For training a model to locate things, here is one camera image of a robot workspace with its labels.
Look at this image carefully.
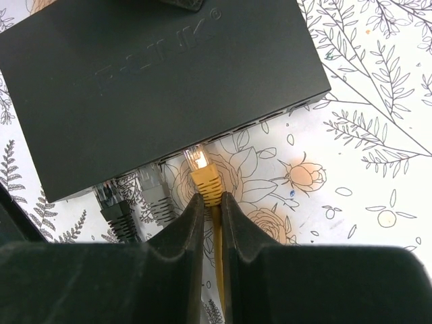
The black network switch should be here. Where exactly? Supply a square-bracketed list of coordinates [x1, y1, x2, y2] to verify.
[1, 1, 331, 202]

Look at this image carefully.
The floral table mat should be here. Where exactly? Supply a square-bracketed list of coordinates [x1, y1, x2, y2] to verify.
[1, 1, 431, 270]

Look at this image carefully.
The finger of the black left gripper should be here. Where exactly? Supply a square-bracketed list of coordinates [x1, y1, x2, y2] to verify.
[160, 0, 204, 12]

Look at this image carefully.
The black ethernet cable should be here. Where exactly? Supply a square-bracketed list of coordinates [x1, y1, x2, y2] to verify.
[93, 178, 142, 244]

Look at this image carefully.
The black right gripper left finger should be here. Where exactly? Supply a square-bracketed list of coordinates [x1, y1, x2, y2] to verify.
[1, 194, 204, 323]

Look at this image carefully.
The yellow ethernet cable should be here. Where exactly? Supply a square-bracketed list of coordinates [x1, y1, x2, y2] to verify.
[182, 143, 226, 315]

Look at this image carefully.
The grey ethernet cable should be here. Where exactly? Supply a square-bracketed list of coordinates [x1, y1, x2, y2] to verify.
[137, 163, 177, 227]

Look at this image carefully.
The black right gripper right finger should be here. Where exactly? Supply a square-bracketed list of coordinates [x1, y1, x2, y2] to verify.
[221, 193, 431, 323]

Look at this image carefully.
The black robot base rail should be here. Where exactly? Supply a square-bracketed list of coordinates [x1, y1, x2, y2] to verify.
[0, 186, 47, 246]

